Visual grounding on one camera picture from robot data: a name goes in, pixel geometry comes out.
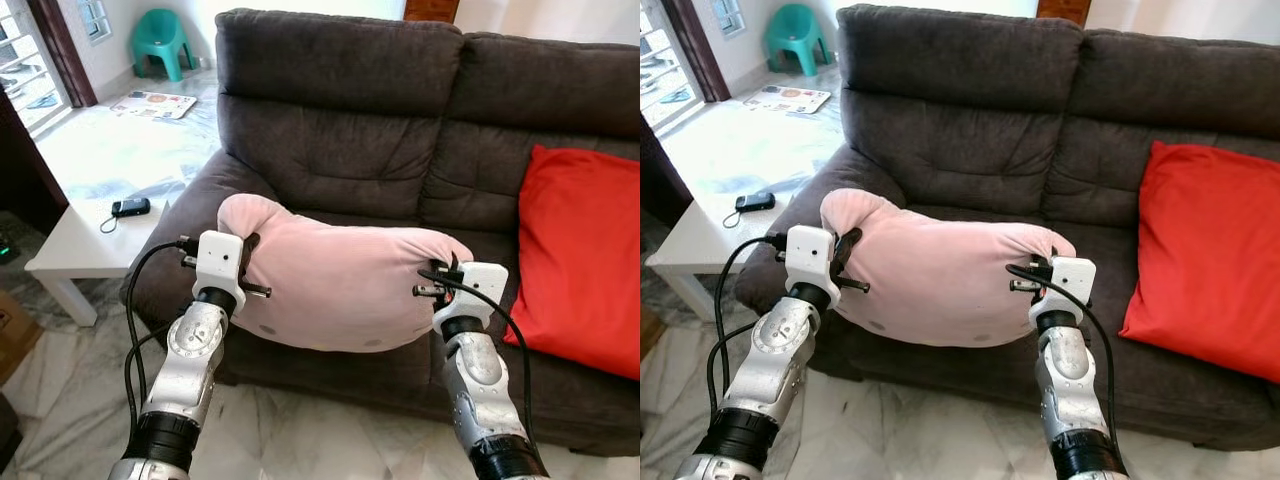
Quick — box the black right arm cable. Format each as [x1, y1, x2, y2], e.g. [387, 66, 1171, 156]
[1006, 263, 1123, 451]
[418, 268, 538, 466]

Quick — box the dark wooden door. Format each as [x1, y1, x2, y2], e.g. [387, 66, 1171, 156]
[640, 110, 669, 226]
[0, 90, 69, 236]

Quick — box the pink plush pillow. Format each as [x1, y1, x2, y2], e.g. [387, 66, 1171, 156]
[820, 188, 1077, 348]
[217, 193, 475, 353]

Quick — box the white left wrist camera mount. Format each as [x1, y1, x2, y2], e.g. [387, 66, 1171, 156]
[785, 225, 841, 306]
[192, 230, 247, 311]

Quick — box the teal plastic chair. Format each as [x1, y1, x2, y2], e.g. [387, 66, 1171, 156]
[766, 3, 832, 78]
[131, 8, 196, 83]

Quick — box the metal door grille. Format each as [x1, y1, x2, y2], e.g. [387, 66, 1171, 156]
[640, 0, 681, 106]
[0, 0, 46, 111]

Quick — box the white side table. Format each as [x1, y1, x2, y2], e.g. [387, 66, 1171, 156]
[645, 192, 791, 323]
[24, 197, 171, 328]

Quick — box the white louvre window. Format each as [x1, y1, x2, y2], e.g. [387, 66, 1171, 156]
[78, 0, 111, 43]
[712, 0, 746, 38]

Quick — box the black device with cord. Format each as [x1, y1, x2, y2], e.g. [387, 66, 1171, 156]
[722, 192, 776, 229]
[99, 197, 152, 234]

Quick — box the red pillow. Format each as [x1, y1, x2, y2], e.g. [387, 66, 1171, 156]
[1118, 140, 1280, 385]
[503, 144, 641, 381]

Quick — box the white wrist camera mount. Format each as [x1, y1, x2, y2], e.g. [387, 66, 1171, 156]
[785, 225, 841, 306]
[458, 262, 510, 336]
[1030, 257, 1098, 331]
[192, 230, 247, 311]

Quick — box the colourful play mat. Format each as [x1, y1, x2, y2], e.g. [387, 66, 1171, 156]
[110, 90, 198, 121]
[743, 85, 833, 114]

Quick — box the dark grey fabric sofa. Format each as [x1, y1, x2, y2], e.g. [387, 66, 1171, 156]
[130, 8, 641, 458]
[735, 3, 1280, 451]

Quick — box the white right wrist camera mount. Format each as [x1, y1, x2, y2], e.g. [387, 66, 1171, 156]
[1030, 257, 1098, 331]
[458, 262, 510, 336]

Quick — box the brown cardboard box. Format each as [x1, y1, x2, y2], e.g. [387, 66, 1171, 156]
[0, 290, 46, 386]
[640, 305, 666, 356]

